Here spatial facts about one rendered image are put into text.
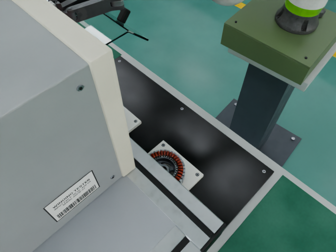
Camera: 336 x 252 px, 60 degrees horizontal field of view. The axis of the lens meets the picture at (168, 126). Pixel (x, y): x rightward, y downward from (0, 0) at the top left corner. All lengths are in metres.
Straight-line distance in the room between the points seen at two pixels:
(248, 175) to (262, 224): 0.12
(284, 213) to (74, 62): 0.68
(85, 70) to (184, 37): 2.17
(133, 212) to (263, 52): 0.82
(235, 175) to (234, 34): 0.53
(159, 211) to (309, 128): 1.68
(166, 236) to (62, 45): 0.24
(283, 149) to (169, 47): 1.12
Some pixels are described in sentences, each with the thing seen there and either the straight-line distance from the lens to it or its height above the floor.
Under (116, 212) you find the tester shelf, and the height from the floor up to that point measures 1.11.
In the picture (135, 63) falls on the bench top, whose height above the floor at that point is 0.75.
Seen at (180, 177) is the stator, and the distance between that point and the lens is 0.73.
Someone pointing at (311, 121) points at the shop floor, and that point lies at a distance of 2.03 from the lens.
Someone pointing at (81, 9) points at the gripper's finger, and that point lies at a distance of 0.54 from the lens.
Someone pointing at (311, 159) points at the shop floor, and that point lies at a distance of 1.86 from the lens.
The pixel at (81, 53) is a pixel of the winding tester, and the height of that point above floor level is 1.32.
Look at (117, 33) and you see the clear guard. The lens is 0.68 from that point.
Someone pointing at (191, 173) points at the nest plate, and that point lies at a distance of 0.77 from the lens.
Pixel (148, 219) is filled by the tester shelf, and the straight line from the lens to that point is 0.38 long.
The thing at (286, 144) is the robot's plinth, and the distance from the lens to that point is 1.84.
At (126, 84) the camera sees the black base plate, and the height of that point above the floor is 0.77.
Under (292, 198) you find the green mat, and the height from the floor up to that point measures 0.75.
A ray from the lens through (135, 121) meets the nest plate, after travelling 0.86.
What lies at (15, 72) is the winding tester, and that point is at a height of 1.32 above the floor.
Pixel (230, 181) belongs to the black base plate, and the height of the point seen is 0.77.
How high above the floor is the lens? 1.47
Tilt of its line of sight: 55 degrees down
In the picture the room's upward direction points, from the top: straight up
